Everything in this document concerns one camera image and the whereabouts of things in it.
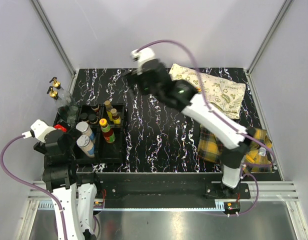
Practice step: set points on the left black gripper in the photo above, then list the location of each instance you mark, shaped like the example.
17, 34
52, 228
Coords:
41, 146

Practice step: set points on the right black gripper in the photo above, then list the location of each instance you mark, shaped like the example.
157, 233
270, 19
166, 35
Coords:
135, 77

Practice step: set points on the red lid chili jar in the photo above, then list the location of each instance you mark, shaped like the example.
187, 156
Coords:
61, 127

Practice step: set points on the sago jar silver lid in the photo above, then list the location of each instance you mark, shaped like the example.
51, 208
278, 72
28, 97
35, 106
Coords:
85, 129
86, 145

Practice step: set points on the small dark spice jar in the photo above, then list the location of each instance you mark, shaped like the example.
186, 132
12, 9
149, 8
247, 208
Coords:
93, 119
95, 106
84, 117

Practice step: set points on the clear pump bottle gold top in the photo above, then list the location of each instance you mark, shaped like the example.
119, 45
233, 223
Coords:
63, 93

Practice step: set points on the short green label sauce bottle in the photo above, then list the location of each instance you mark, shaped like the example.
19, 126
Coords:
107, 131

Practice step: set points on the yellow label bottle brown cap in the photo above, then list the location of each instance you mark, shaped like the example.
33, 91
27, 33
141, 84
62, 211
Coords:
108, 108

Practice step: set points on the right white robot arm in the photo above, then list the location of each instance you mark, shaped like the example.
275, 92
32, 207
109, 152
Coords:
235, 138

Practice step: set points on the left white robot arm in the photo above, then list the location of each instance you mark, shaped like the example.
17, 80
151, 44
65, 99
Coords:
72, 198

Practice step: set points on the black compartment organizer tray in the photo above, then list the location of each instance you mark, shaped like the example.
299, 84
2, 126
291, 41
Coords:
109, 146

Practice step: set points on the cream printed cloth bag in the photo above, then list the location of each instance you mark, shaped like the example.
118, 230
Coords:
224, 94

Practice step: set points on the yellow plaid cloth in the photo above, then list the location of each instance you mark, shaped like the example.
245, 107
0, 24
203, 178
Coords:
258, 160

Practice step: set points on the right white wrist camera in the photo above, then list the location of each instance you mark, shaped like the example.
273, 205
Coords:
142, 56

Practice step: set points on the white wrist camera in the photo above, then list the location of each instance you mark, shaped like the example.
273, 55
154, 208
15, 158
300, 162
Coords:
39, 130
142, 56

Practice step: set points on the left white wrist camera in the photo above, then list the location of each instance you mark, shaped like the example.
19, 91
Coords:
39, 130

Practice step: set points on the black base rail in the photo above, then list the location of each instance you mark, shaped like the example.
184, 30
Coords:
168, 191

